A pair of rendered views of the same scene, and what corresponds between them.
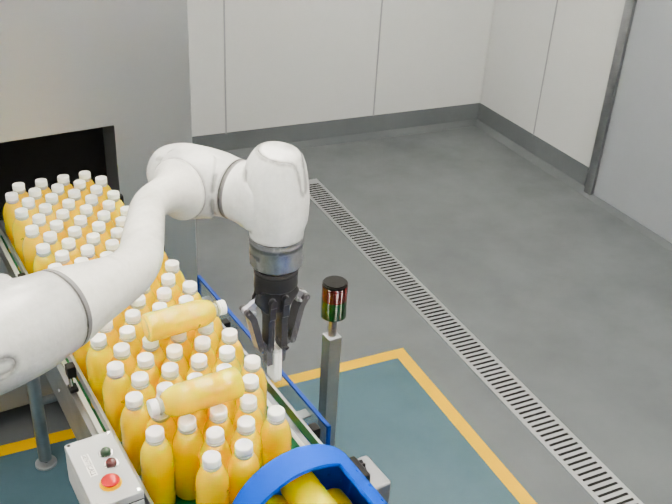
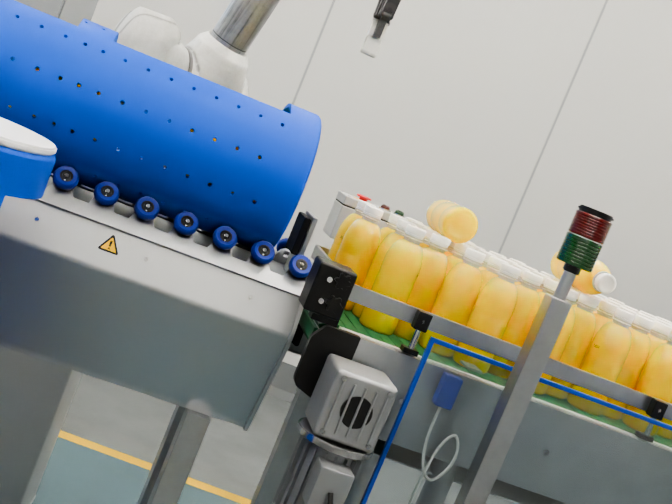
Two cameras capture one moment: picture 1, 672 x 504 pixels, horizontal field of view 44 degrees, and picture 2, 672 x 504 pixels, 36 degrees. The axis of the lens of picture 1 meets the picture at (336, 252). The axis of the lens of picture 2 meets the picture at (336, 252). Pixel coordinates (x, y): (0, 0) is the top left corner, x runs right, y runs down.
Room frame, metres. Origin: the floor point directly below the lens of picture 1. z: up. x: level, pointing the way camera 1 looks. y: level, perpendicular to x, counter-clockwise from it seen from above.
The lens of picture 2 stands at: (1.99, -1.75, 1.21)
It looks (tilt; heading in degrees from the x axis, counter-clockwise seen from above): 6 degrees down; 111
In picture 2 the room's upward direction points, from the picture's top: 22 degrees clockwise
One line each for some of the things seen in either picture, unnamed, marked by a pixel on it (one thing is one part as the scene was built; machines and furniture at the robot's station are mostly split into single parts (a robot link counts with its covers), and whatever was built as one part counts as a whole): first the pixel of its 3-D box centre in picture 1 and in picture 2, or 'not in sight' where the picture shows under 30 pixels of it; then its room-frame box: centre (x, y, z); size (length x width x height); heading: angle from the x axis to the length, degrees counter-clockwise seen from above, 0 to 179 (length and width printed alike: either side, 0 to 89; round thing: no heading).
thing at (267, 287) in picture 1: (275, 288); not in sight; (1.20, 0.10, 1.57); 0.08 x 0.07 x 0.09; 123
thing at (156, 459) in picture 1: (157, 469); not in sight; (1.34, 0.36, 1.00); 0.07 x 0.07 x 0.19
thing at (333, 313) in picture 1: (333, 307); (579, 251); (1.74, 0.00, 1.18); 0.06 x 0.06 x 0.05
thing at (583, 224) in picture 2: (334, 291); (590, 227); (1.74, 0.00, 1.23); 0.06 x 0.06 x 0.04
